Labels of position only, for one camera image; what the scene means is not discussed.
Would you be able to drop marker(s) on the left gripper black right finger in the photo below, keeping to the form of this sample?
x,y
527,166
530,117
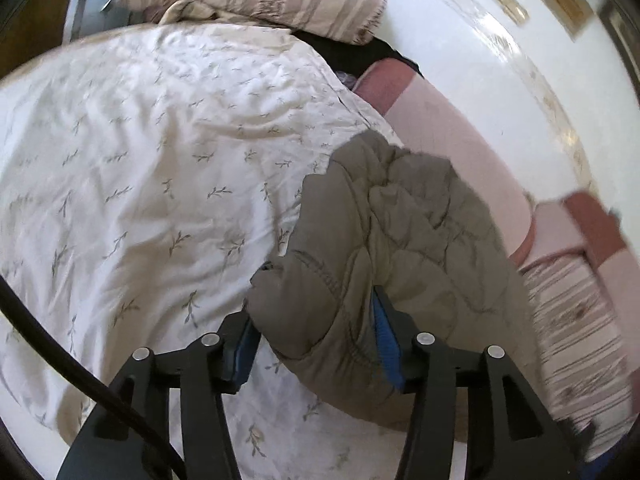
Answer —
x,y
511,435

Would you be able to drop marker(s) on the olive green puffer jacket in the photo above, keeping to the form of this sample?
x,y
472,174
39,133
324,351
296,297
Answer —
x,y
383,216

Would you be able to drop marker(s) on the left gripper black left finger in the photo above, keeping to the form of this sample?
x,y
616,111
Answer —
x,y
179,394

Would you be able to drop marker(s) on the striped floral pillow right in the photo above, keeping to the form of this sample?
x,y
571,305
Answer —
x,y
583,359

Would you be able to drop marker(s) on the black garment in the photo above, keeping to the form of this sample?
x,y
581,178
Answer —
x,y
350,58

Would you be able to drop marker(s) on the white leaf-print duvet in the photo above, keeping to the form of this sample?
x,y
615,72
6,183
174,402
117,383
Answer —
x,y
147,173

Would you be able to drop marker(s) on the pink maroon folded blanket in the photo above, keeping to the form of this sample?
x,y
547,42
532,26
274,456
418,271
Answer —
x,y
579,225

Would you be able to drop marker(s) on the pink and maroon bolster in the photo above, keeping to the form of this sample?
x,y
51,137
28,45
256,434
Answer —
x,y
425,121

